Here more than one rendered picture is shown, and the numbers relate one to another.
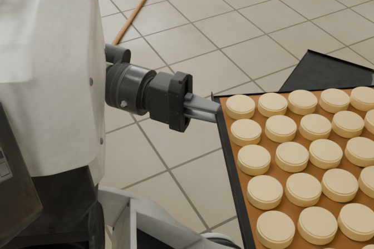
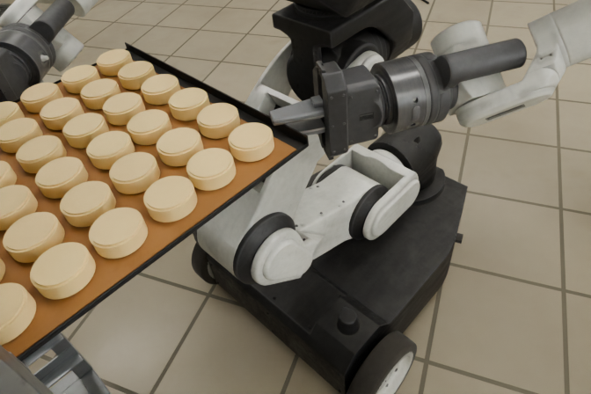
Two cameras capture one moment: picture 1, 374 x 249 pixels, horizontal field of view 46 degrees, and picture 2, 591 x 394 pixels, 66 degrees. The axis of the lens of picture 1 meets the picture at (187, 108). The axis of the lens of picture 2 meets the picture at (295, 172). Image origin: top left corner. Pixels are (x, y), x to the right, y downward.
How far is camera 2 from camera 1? 1.00 m
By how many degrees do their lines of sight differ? 90
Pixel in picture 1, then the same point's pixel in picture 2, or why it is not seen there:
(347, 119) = (86, 195)
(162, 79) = (355, 73)
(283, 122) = (176, 142)
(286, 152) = (154, 117)
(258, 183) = (167, 82)
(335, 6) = not seen: outside the picture
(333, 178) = (92, 121)
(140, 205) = not seen: hidden behind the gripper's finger
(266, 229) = (141, 63)
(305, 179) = (122, 105)
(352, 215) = (66, 105)
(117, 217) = not seen: hidden behind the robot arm
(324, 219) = (92, 91)
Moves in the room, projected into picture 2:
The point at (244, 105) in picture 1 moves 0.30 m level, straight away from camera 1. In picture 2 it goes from (242, 134) to (430, 354)
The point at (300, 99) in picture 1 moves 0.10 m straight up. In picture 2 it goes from (171, 187) to (137, 104)
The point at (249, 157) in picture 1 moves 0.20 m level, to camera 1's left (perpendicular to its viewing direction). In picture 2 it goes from (191, 93) to (308, 36)
